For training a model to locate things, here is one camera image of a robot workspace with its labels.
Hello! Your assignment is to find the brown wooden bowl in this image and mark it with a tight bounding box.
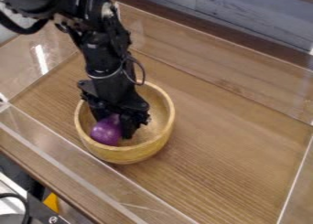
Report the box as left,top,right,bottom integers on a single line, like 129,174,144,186
73,82,176,165

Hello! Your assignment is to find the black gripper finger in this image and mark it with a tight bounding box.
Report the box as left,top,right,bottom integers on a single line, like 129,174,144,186
88,101,111,122
120,113,140,139

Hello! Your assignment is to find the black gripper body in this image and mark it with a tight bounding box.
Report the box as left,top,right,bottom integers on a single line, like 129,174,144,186
77,71,149,124

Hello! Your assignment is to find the clear acrylic tray wall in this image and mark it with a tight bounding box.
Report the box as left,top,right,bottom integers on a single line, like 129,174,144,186
0,93,203,224

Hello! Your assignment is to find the black cable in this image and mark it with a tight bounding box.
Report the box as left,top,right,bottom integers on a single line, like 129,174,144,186
0,193,34,224

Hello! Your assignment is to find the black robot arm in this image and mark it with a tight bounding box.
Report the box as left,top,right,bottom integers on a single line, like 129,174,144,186
0,0,149,139

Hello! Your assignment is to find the purple toy eggplant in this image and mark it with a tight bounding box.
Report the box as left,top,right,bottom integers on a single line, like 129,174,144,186
89,114,120,146

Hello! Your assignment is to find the yellow black machine base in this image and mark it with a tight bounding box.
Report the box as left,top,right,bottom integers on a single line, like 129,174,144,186
0,191,95,224

